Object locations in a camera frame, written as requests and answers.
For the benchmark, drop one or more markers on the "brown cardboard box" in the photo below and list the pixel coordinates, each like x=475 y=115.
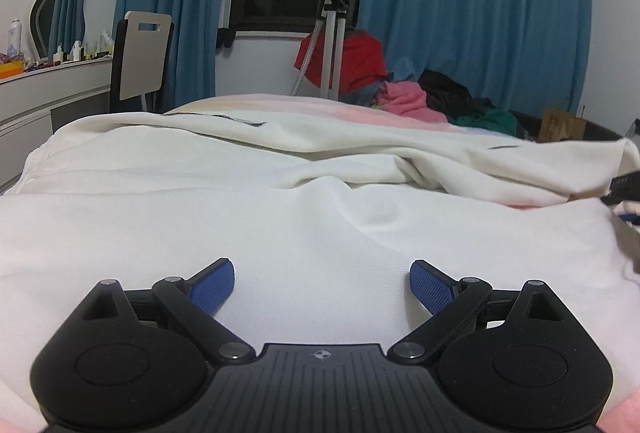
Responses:
x=560 y=125

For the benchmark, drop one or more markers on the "white dressing table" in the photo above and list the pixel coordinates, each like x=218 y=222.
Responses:
x=45 y=93

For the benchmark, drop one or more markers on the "wide blue curtain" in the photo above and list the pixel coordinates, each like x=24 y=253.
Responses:
x=475 y=3

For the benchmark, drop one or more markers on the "red garment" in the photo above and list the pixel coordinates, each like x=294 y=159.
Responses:
x=362 y=58

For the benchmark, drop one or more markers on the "wavy edged mirror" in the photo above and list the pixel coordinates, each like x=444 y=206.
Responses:
x=60 y=13

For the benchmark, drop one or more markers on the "white spray bottle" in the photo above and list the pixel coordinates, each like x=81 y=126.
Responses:
x=15 y=40

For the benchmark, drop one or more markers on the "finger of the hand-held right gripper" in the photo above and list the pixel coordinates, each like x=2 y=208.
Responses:
x=622 y=200

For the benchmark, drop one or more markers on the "pastel cloud print bed sheet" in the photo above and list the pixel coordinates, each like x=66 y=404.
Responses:
x=310 y=105

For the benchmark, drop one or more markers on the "row of small cosmetic bottles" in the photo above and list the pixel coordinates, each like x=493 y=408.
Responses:
x=80 y=50

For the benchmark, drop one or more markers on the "black sofa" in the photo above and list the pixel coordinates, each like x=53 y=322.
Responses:
x=600 y=130

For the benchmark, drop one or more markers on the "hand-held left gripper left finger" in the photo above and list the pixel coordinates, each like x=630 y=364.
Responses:
x=212 y=285

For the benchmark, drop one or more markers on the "blue garment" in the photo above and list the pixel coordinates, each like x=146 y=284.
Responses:
x=362 y=94

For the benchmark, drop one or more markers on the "green garment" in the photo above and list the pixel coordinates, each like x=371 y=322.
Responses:
x=492 y=120

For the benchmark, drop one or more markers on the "black and cream chair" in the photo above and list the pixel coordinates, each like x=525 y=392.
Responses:
x=142 y=63

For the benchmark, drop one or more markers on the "white garment steamer stand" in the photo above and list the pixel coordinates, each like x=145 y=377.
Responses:
x=332 y=43

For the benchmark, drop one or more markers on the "pink garment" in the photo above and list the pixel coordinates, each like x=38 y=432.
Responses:
x=407 y=100

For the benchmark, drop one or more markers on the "orange box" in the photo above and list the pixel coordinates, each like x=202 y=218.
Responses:
x=10 y=69

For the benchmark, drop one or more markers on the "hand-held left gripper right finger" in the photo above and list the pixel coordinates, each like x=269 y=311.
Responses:
x=432 y=285

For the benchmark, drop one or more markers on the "black garment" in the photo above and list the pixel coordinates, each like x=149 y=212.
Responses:
x=447 y=90

